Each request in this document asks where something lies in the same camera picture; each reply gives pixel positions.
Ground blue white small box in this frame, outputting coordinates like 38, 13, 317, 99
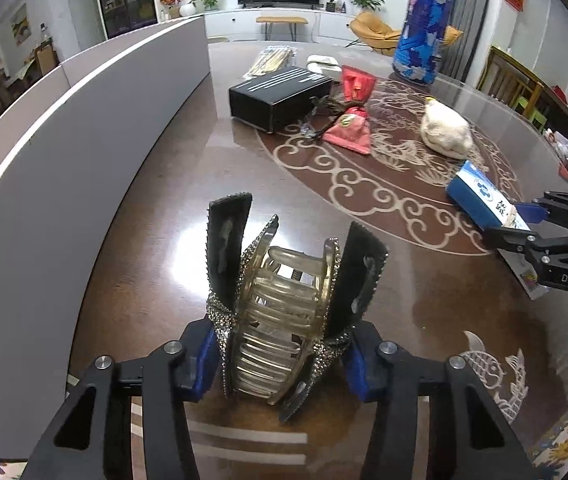
447, 160, 529, 231

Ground rhinestone hair claw clip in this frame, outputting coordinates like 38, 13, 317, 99
205, 190, 390, 424

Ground red pink snack packet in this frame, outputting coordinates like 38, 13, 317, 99
321, 65, 376, 156

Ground glasses with cord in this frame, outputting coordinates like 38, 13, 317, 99
300, 96, 363, 140

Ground black cardboard box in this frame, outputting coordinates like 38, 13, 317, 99
229, 66, 333, 133

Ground wooden dining chair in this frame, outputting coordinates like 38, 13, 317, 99
476, 46, 568, 131

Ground blue patterned tall can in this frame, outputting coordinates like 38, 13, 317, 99
392, 0, 453, 86

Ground yellow lounge chair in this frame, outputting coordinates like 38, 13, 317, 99
350, 11, 463, 55

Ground bag of wooden sticks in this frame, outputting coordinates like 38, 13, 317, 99
243, 46, 297, 80

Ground wooden bench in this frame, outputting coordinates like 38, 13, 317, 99
256, 15, 309, 41

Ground flower vase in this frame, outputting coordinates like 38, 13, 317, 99
159, 0, 183, 18

